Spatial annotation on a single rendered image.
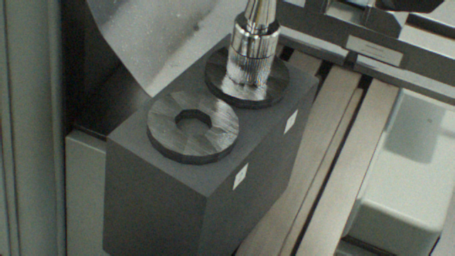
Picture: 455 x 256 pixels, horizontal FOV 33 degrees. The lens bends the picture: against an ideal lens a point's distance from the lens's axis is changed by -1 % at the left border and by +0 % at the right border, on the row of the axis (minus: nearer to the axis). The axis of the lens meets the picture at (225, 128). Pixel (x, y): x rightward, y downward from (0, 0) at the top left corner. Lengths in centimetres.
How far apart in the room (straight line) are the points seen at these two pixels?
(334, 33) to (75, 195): 56
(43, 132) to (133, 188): 53
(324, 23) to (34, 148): 52
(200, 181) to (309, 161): 33
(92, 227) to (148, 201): 70
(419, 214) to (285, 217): 28
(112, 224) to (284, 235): 22
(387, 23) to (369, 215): 28
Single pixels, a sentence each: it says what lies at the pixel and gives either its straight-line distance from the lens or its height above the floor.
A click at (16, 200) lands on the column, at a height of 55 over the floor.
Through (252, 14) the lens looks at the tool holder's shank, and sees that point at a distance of 74.
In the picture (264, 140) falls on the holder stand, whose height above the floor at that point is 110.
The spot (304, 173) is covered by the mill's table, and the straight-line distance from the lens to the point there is 99.
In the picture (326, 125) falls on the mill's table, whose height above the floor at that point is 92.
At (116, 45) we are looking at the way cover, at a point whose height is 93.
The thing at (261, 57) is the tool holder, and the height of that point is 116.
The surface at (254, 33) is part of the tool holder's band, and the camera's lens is 74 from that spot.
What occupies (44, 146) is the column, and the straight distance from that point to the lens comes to 129.
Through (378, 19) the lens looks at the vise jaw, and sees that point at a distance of 112.
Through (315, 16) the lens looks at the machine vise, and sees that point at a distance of 115.
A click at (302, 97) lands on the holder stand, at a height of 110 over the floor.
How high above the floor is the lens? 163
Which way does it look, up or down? 45 degrees down
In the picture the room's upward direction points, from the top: 11 degrees clockwise
